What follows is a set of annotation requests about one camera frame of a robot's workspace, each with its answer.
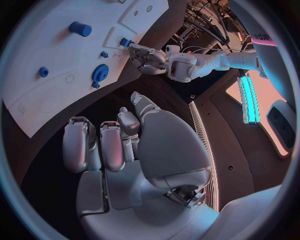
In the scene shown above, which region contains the blue plug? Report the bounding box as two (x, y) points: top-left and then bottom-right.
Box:
(119, 37), (136, 48)

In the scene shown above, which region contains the glowing light bar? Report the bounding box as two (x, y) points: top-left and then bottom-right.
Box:
(236, 72), (261, 126)

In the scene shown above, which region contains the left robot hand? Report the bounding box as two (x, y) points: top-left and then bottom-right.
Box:
(127, 42), (169, 76)

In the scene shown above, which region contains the white task board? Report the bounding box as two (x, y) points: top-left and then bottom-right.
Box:
(0, 0), (170, 139)

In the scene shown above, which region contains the short blue cylinder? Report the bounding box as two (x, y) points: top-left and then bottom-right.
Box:
(68, 21), (93, 38)

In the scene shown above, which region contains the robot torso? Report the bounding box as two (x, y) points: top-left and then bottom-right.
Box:
(228, 0), (298, 113)

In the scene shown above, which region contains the white cable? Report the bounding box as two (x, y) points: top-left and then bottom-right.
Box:
(181, 45), (242, 54)

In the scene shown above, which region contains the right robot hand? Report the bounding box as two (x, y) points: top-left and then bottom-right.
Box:
(61, 91), (222, 240)

